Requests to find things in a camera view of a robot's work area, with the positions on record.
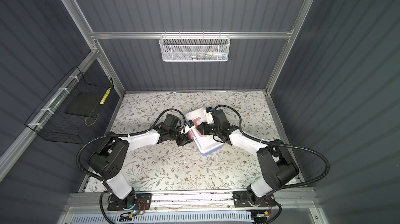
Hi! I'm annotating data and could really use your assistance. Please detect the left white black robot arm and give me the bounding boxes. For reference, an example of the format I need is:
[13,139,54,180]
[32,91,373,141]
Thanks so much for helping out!
[89,114,194,215]

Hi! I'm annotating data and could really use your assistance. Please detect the floral table mat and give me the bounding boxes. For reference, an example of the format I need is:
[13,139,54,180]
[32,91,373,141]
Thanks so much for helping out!
[111,91,279,191]

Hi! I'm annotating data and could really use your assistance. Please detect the right black corrugated cable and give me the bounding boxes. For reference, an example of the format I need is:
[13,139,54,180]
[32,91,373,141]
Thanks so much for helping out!
[214,104,331,190]

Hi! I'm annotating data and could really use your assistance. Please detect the black corrugated cable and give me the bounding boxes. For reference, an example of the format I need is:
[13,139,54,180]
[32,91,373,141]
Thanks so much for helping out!
[75,108,186,224]
[214,104,331,190]

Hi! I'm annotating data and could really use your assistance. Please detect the white wire mesh basket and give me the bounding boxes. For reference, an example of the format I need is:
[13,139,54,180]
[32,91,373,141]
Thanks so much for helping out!
[159,37,231,62]

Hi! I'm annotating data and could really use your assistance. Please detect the black pad in basket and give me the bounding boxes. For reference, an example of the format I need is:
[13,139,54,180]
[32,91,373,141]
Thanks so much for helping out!
[64,92,104,118]

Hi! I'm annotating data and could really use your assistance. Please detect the white blue tool box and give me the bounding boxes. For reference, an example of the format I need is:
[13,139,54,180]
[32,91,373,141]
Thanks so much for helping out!
[185,107,223,156]

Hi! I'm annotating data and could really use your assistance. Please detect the pens in white basket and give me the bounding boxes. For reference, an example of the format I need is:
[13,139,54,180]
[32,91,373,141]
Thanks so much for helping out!
[183,51,228,61]

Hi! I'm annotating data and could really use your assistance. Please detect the left black corrugated cable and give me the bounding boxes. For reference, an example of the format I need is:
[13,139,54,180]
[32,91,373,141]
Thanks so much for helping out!
[75,108,186,224]

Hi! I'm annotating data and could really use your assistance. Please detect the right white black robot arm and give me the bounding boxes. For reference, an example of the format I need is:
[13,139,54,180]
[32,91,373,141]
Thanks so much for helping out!
[194,107,300,206]

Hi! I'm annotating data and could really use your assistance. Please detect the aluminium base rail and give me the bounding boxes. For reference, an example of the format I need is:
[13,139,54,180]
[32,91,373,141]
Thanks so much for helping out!
[62,188,321,215]

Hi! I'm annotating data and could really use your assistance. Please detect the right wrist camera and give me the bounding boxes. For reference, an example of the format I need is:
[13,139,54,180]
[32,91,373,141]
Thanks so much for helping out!
[204,107,214,125]

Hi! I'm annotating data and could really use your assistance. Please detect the black wire basket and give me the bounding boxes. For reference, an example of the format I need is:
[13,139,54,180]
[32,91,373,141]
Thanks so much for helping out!
[25,70,114,144]

